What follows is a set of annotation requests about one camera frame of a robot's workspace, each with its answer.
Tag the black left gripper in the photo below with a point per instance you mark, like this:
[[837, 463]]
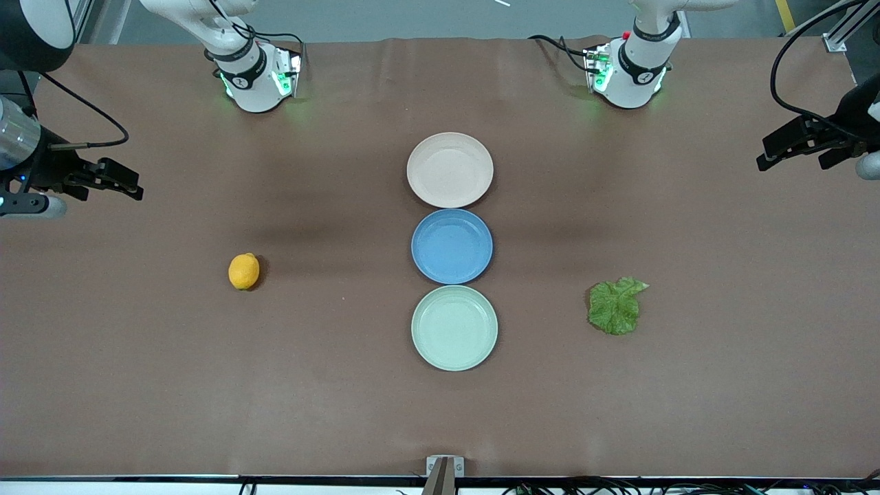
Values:
[[850, 117]]

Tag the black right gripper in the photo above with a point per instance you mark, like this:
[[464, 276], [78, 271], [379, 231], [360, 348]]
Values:
[[53, 168]]

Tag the yellow lemon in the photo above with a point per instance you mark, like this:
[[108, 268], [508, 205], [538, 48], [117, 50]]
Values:
[[244, 271]]

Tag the green lettuce leaf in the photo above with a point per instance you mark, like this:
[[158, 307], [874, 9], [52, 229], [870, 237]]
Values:
[[614, 307]]

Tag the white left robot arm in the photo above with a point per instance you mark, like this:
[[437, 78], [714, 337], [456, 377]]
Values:
[[636, 75]]

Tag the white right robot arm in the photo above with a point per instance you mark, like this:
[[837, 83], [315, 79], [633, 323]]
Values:
[[254, 86]]

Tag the brown table cover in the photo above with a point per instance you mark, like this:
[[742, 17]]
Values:
[[206, 378]]

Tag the black table edge strip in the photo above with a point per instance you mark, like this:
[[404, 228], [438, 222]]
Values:
[[137, 478]]

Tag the beige round plate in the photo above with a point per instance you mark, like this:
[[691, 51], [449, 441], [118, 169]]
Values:
[[450, 170]]

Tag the blue round plate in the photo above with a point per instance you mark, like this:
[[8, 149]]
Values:
[[452, 246]]

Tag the light green round plate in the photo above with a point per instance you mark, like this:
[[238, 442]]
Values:
[[454, 328]]

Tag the aluminium frame rail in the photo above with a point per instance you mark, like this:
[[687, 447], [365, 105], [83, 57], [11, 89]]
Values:
[[845, 27]]

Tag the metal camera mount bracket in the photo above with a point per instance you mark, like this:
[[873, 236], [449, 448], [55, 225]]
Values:
[[444, 471]]

